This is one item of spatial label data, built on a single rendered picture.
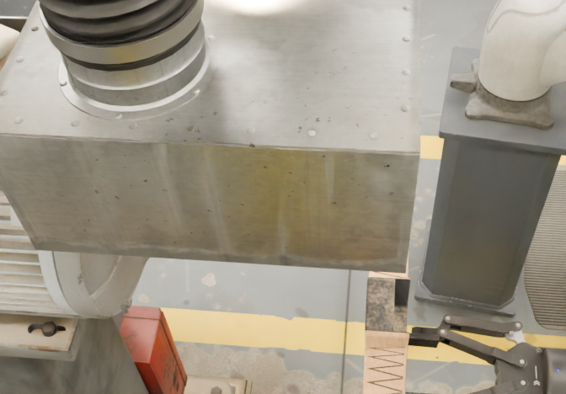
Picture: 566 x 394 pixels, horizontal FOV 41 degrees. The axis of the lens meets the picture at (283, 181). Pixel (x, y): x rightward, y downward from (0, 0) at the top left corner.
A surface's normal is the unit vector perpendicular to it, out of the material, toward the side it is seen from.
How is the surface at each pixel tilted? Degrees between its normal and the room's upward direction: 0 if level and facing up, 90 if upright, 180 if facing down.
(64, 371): 90
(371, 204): 90
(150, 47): 90
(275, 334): 0
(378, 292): 6
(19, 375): 90
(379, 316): 13
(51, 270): 70
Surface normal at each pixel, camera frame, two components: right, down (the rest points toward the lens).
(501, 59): -0.68, 0.58
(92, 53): -0.20, 0.77
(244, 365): -0.06, -0.62
